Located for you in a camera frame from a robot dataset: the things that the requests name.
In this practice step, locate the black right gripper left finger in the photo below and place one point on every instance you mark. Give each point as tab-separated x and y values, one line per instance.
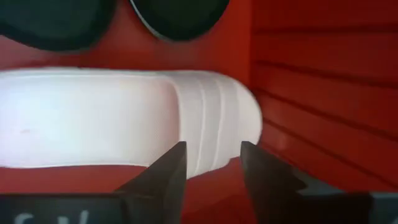
161	189

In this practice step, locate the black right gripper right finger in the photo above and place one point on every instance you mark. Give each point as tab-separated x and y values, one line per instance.
267	186

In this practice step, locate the white slide sandal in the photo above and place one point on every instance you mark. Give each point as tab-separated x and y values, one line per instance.
93	118

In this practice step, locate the black slide sandal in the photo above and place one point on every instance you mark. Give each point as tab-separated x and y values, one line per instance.
180	15

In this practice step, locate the dark round lid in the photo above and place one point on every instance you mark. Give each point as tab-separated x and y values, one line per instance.
46	21

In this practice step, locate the red plastic bin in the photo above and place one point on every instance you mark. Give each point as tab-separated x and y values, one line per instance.
311	93

